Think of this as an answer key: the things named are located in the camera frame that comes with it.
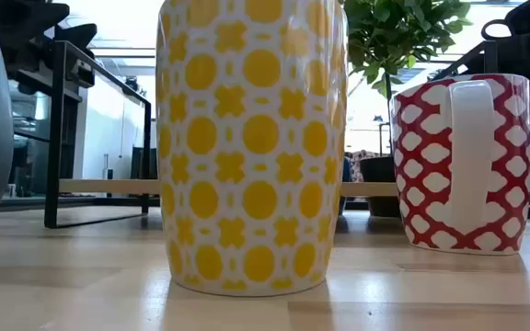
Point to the wooden shelf rack black frame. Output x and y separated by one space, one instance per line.
53 138

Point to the yellow white patterned mug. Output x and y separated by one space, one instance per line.
251 138

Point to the potted green plant black pot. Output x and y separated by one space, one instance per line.
398 32

